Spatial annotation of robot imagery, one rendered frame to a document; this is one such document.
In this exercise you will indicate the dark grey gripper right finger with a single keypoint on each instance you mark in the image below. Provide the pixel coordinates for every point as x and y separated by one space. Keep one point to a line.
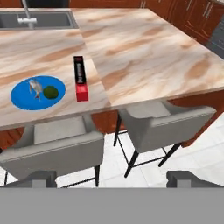
183 179

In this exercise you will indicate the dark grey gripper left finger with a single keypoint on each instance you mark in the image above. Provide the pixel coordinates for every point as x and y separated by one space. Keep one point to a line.
39 180

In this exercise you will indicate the blue round plate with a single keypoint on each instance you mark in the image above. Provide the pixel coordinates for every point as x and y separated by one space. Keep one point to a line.
38 93

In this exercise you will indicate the green lime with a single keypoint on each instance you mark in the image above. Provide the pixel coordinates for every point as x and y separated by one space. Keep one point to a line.
51 92

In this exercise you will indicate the grey fish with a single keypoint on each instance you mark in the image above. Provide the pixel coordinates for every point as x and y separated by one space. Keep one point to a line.
36 87

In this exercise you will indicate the red and black foil box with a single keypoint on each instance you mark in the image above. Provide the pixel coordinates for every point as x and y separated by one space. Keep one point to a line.
80 79

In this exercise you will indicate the grey stool with black legs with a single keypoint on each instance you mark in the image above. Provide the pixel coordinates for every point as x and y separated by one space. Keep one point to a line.
163 126
55 145

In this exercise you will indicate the grey sink basin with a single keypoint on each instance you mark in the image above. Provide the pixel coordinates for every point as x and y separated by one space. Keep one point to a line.
35 20

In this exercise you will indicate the silver tap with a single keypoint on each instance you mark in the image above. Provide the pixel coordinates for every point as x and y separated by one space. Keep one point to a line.
27 16

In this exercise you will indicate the red-brown wooden cupboard run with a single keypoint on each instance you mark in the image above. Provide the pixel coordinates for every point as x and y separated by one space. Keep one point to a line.
180 14

